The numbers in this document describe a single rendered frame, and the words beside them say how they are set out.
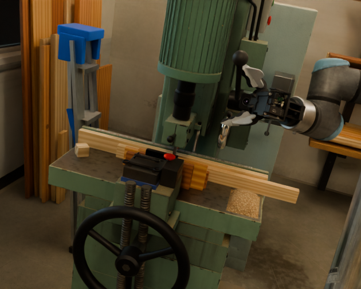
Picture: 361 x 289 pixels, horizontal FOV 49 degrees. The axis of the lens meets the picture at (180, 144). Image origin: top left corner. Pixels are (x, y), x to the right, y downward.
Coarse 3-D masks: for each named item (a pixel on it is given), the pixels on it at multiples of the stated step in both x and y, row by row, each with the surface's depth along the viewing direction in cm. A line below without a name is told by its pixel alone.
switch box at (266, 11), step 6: (258, 0) 125; (270, 0) 124; (252, 6) 126; (258, 6) 126; (264, 6) 125; (270, 6) 125; (252, 12) 127; (258, 12) 126; (264, 12) 126; (264, 18) 126; (246, 24) 128; (264, 24) 127; (258, 30) 128; (264, 30) 128
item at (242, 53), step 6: (234, 54) 86; (240, 54) 85; (246, 54) 86; (234, 60) 86; (240, 60) 85; (246, 60) 86; (240, 66) 86; (240, 72) 94; (240, 78) 99; (240, 84) 105; (234, 90) 123; (234, 96) 121; (240, 96) 121; (228, 102) 122; (234, 102) 121; (228, 108) 124; (234, 108) 123
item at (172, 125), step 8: (192, 112) 122; (168, 120) 112; (176, 120) 113; (184, 120) 114; (192, 120) 115; (168, 128) 112; (176, 128) 111; (184, 128) 111; (192, 128) 118; (176, 136) 112; (184, 136) 112; (168, 144) 114; (176, 144) 113; (184, 144) 112
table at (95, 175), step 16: (64, 160) 116; (80, 160) 117; (96, 160) 119; (112, 160) 121; (48, 176) 113; (64, 176) 111; (80, 176) 110; (96, 176) 110; (112, 176) 112; (80, 192) 112; (96, 192) 111; (112, 192) 109; (192, 192) 111; (208, 192) 112; (224, 192) 114; (176, 208) 107; (192, 208) 105; (208, 208) 105; (224, 208) 106; (176, 224) 104; (208, 224) 106; (224, 224) 105; (240, 224) 104; (256, 224) 103
